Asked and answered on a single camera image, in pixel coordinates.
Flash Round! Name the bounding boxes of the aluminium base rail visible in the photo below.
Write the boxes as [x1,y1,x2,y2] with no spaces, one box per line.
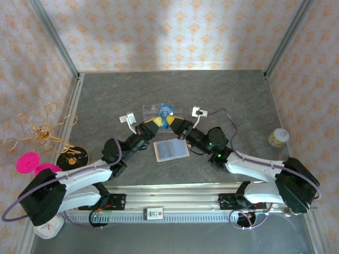
[104,183,318,213]

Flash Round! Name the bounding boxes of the white label tag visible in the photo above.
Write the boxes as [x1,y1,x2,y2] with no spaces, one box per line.
[143,207,165,221]

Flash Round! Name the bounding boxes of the gold wire stand black base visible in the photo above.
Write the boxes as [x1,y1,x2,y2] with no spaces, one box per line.
[2,102,90,171]

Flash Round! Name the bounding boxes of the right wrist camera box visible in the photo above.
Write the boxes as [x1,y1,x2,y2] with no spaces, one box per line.
[191,106,209,117]

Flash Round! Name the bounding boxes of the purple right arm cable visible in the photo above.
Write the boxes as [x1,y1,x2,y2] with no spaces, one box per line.
[208,108,323,230]

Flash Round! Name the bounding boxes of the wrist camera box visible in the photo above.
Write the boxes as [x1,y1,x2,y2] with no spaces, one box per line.
[191,106,209,117]
[119,112,136,124]

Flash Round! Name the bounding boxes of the aluminium frame post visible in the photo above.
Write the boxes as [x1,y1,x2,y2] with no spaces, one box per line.
[264,0,315,80]
[28,0,81,80]

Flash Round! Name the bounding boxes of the clear acrylic card stand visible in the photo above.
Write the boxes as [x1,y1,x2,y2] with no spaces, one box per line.
[142,104,185,125]

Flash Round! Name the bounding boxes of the aluminium side rail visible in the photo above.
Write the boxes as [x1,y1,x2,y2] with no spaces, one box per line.
[20,73,86,254]

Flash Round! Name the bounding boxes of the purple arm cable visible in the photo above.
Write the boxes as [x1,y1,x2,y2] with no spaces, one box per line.
[208,108,323,230]
[1,137,123,230]

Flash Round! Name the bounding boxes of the blue VIP card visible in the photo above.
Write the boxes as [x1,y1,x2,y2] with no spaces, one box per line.
[158,103,176,130]

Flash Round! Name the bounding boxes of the grey slotted cable duct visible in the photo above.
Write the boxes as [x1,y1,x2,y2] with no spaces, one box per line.
[63,212,267,224]

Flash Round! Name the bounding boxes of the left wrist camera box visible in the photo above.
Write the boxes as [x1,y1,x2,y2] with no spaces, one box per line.
[119,112,136,124]

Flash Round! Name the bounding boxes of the white square clock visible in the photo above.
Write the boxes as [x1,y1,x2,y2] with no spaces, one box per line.
[33,215,65,240]

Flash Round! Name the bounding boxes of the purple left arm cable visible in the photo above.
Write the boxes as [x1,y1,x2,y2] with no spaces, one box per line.
[1,137,123,230]

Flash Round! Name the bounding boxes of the yellow jar white lid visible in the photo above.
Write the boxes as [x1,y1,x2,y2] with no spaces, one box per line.
[268,128,290,148]

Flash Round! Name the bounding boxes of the pink fuzzy ball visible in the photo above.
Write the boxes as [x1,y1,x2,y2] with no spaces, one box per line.
[15,152,41,175]
[34,163,64,178]

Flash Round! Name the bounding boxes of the beige card holder clear sleeves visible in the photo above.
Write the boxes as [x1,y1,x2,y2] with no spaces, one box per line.
[153,139,193,163]

